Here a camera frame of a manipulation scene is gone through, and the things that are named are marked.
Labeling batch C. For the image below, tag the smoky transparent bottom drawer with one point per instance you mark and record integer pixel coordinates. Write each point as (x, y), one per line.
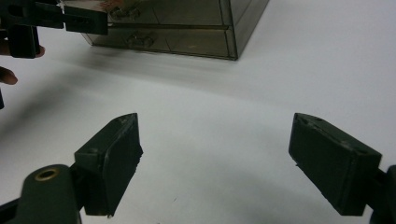
(193, 42)

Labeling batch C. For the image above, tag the smoky transparent drawer organizer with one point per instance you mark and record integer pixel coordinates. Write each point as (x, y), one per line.
(193, 18)

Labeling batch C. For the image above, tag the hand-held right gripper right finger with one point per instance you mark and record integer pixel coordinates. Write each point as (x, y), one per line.
(333, 161)

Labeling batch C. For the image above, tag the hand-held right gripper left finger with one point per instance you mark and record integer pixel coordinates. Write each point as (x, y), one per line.
(109, 161)

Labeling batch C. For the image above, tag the white table mat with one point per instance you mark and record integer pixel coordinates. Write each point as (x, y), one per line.
(202, 99)

